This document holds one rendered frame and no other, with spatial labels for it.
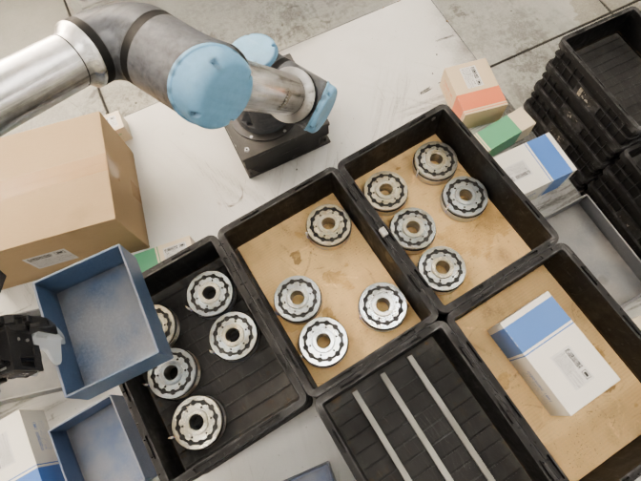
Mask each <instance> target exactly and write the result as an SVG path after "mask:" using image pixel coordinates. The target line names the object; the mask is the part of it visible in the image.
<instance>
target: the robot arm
mask: <svg viewBox="0 0 641 481"><path fill-rule="evenodd" d="M116 80H124V81H128V82H131V83H132V84H134V85H135V86H136V87H137V88H139V89H140V90H142V91H143V92H145V93H146V94H149V95H150V96H152V97H153V98H155V99H156V100H158V101H159V102H161V103H162V104H164V105H166V106H167V107H169V108H170V109H172V110H173V111H175V112H176V113H177V114H178V115H180V116H181V117H182V118H183V119H185V120H187V121H188V122H190V123H193V124H196V125H197V126H199V127H201V128H204V129H210V130H214V129H219V128H222V127H225V126H227V125H229V123H230V120H232V121H234V120H235V119H237V120H238V123H239V124H240V126H241V127H243V128H244V129H245V130H247V131H249V132H251V133H254V134H259V135H266V134H271V133H273V132H276V131H278V130H279V129H281V128H282V127H283V126H285V124H286V123H292V124H296V125H298V126H300V127H301V128H302V129H303V130H304V131H307V132H309V133H315V132H316V131H318V130H319V129H320V127H321V126H322V125H323V123H324V122H325V120H326V119H327V117H328V116H329V114H330V112H331V110H332V108H333V106H334V104H335V101H336V98H337V93H338V91H337V88H336V87H335V86H334V85H332V84H331V83H330V82H329V81H326V80H324V79H322V78H321V77H319V76H317V75H315V74H314V73H311V72H310V71H308V70H306V69H304V68H303V67H302V66H300V65H298V64H297V63H295V62H293V61H291V60H290V59H288V58H286V57H284V56H283V55H281V54H279V49H278V46H277V45H276V43H275V41H274V40H273V39H272V38H271V37H269V36H268V35H265V34H262V33H251V34H249V35H243V36H242V37H240V38H239V39H237V40H236V41H235V42H234V43H233V44H230V43H227V42H224V41H222V40H219V39H216V38H214V37H212V36H209V35H207V34H205V33H203V32H201V31H198V30H196V29H195V28H193V27H191V26H190V25H188V24H186V23H185V22H183V21H181V20H180V19H178V18H176V17H174V16H173V15H171V14H170V13H168V12H167V11H165V10H163V9H161V8H159V7H157V6H154V5H150V4H146V3H139V2H120V3H113V4H108V5H104V6H99V7H95V8H92V9H88V10H83V11H81V12H79V13H77V14H74V15H72V16H69V17H67V18H65V19H63V20H61V21H59V22H57V23H56V25H55V29H54V34H52V35H50V36H48V37H46V38H44V39H42V40H39V41H37V42H35V43H33V44H31V45H29V46H28V47H26V48H24V49H22V50H20V51H18V52H15V53H13V54H11V55H8V56H6V57H4V58H2V59H0V136H3V135H5V134H6V133H8V132H10V131H12V130H13V129H15V128H17V127H18V126H20V125H22V124H24V123H25V122H27V121H29V120H31V119H32V118H34V117H36V116H38V115H40V114H42V113H44V112H45V111H47V110H48V109H50V108H51V107H53V106H55V105H57V104H58V103H60V102H62V101H64V100H65V99H67V98H69V97H70V96H72V95H74V94H76V93H78V92H80V91H82V90H83V89H85V88H87V87H89V86H90V85H91V86H94V87H97V88H102V87H104V86H106V85H108V84H109V83H111V82H113V81H116ZM65 343H66V341H65V337H64V335H63V333H62V332H61V330H60V329H59V328H58V327H57V326H56V325H55V324H54V323H53V322H52V321H51V320H49V319H48V318H44V317H37V316H30V315H26V316H23V315H15V314H7V315H2V316H0V385H2V384H4V383H6V382H7V381H8V380H13V379H15V378H29V377H30V376H31V377H35V376H37V375H38V373H39V371H44V368H43V364H42V360H41V359H42V356H41V352H40V351H41V350H43V351H44V352H45V353H46V354H47V355H48V357H49V359H50V360H51V362H52V363H53V364H54V365H57V366H58V365H60V364H61V362H62V354H61V345H64V344H65ZM7 379H8V380H7Z"/></svg>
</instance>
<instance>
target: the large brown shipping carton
mask: <svg viewBox="0 0 641 481"><path fill-rule="evenodd" d="M117 244H120V245H122V246H123V247H124V248H125V249H126V250H128V251H129V252H130V253H133V252H136V251H140V250H143V249H147V248H150V245H149V240H148V234H147V229H146V223H145V218H144V212H143V207H142V201H141V196H140V190H139V185H138V179H137V173H136V169H135V163H134V153H133V152H132V151H131V149H130V148H129V147H128V146H127V144H126V143H125V142H124V141H123V139H122V138H121V137H120V136H119V135H118V133H117V132H116V131H115V130H114V128H113V127H112V126H111V124H110V123H109V122H108V121H107V119H106V118H105V117H104V116H103V115H102V114H101V113H100V112H95V113H91V114H88V115H82V116H78V117H75V118H71V119H67V120H64V121H60V122H56V123H53V124H50V125H46V126H42V127H38V128H35V129H31V130H27V131H25V132H21V133H17V134H13V135H10V136H3V137H0V271H2V272H3V273H4V274H5V275H6V276H7V277H6V279H5V282H4V285H3V288H2V290H3V289H7V288H10V287H14V286H16V285H20V284H23V283H27V282H33V281H36V280H39V279H42V278H44V277H46V276H48V275H50V274H52V273H54V272H56V271H59V270H61V269H63V268H65V267H67V266H70V265H72V264H74V263H76V262H79V261H82V260H84V259H87V258H88V257H90V256H92V255H94V254H97V253H99V252H101V251H103V250H106V249H108V248H110V247H112V246H115V245H117Z"/></svg>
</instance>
